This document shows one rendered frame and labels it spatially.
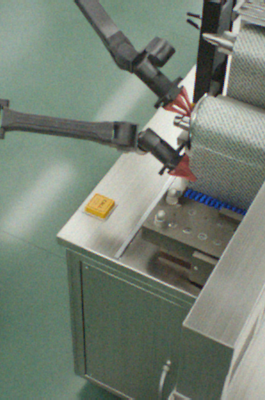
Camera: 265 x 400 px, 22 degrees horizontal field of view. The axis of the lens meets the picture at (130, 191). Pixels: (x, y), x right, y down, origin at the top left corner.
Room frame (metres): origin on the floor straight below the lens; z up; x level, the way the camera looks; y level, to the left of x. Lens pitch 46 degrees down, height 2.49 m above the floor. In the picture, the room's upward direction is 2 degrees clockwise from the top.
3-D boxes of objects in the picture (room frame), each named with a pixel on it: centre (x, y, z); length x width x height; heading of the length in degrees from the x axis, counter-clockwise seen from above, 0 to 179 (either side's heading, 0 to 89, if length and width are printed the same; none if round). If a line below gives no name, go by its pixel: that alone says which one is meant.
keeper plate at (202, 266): (1.16, -0.22, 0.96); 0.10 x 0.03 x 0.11; 63
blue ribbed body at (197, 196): (1.36, -0.26, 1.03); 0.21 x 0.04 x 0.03; 63
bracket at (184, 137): (1.54, -0.17, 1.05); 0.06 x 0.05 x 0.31; 63
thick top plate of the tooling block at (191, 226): (1.25, -0.25, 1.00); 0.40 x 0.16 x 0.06; 63
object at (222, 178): (1.38, -0.27, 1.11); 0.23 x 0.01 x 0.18; 63
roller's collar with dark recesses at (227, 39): (1.72, -0.28, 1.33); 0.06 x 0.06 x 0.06; 63
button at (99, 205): (1.45, 0.09, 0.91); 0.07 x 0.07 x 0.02; 63
